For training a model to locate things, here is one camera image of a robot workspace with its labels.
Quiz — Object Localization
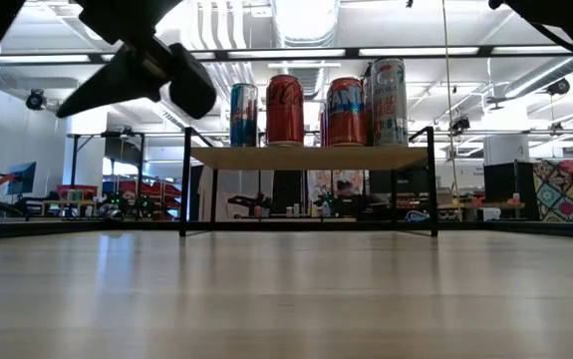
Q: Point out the black ceiling spotlight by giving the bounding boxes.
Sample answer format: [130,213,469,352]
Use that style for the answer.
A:
[546,78,571,98]
[25,88,48,112]

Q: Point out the wooden shelf black metal frame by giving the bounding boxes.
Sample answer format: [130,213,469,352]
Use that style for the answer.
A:
[178,126,439,238]

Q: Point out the computer monitor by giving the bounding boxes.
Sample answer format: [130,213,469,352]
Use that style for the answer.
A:
[5,161,38,196]

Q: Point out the orange-red Fanta can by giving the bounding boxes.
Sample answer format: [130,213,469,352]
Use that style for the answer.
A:
[326,76,368,148]

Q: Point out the thin hanging cord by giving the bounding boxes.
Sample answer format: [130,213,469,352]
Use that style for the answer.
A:
[440,0,462,221]

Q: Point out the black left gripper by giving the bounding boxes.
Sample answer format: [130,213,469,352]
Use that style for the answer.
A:
[0,0,218,121]

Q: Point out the black overhead light bar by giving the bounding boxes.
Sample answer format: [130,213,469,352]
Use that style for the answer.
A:
[0,45,573,65]

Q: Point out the black cabinet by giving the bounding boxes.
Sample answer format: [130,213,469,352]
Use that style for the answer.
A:
[483,162,535,222]

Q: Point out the red storage bins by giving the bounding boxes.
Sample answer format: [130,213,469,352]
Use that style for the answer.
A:
[56,179,183,220]

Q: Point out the tall white can black lid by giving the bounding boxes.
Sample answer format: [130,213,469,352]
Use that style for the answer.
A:
[369,57,410,148]

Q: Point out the red Coca-Cola can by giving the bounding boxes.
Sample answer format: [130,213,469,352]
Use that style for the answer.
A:
[265,74,306,148]

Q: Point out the blue silver Red Bull can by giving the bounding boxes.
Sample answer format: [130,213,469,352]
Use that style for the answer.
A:
[229,82,259,148]

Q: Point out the colourful patchwork quilt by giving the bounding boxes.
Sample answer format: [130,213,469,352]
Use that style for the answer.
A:
[532,157,573,224]

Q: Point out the black framed background table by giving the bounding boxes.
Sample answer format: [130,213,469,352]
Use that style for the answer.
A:
[65,130,146,220]

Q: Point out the silver air duct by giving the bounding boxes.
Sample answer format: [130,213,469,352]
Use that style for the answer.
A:
[502,55,573,100]

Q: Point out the black aluminium table frame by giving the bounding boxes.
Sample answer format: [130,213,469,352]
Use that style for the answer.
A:
[0,217,573,241]

